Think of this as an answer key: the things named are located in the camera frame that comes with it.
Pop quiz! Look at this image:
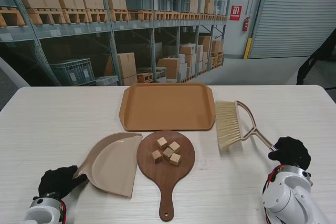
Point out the red black right arm cable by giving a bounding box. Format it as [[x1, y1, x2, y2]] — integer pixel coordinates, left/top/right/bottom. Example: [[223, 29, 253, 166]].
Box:
[[261, 165, 287, 222]]

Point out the beige plastic dustpan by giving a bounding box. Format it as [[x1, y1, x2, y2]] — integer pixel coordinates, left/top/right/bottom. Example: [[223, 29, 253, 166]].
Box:
[[72, 132, 144, 198]]

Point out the red black left arm cable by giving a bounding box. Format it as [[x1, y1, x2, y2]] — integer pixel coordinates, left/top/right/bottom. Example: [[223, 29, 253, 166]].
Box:
[[59, 199, 69, 224]]

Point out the orange-brown plastic tray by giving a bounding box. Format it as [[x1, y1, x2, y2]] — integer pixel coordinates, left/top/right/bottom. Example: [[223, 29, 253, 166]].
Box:
[[118, 83, 218, 132]]

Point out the small light wood block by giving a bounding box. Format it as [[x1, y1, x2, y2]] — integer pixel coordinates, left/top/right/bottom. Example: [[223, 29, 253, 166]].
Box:
[[156, 136, 168, 149], [162, 147, 175, 159], [168, 141, 181, 154], [151, 150, 163, 163], [169, 153, 182, 167]]

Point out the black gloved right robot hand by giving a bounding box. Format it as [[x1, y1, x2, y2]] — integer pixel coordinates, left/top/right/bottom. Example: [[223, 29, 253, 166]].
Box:
[[267, 136, 312, 170]]

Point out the warehouse photo backdrop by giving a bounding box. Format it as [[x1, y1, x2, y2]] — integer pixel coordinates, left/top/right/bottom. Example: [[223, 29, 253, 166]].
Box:
[[0, 0, 336, 87]]

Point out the dark round wooden cutting board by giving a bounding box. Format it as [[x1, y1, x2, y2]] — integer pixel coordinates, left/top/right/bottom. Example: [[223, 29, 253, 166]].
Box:
[[136, 130, 196, 222]]

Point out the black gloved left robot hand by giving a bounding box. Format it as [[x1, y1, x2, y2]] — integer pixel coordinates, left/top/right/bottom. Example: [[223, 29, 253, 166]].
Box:
[[38, 165, 89, 201]]

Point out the red black arm cable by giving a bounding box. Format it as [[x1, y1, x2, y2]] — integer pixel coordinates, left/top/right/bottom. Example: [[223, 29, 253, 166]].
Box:
[[261, 165, 287, 222], [59, 199, 69, 224]]

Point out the black tripod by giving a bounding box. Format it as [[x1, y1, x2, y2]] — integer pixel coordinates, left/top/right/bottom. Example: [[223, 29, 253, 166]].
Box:
[[296, 28, 336, 90]]

